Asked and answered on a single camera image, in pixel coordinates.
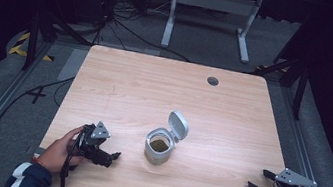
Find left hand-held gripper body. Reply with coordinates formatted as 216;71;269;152
75;118;120;169

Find grey jar with flip lid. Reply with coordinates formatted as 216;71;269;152
141;105;193;171

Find person's left hand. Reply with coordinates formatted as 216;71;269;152
35;120;91;179

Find green tea leaves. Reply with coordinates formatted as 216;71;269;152
148;138;171;155

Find grey floor plate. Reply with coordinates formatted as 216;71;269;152
56;45;90;85

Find black metal stand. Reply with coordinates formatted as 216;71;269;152
246;48;314;122
20;5;98;81

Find yellow black floor tape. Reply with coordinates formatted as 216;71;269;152
6;28;59;64

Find left hand-held gripper cable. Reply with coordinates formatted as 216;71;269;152
58;126;87;187

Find long black floor cable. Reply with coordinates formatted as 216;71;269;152
0;64;76;187

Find grey table cable grommet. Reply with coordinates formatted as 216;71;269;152
205;75;221;88

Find bundle of black cables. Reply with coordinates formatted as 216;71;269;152
89;0;200;63

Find white desk frame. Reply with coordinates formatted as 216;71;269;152
159;0;265;66

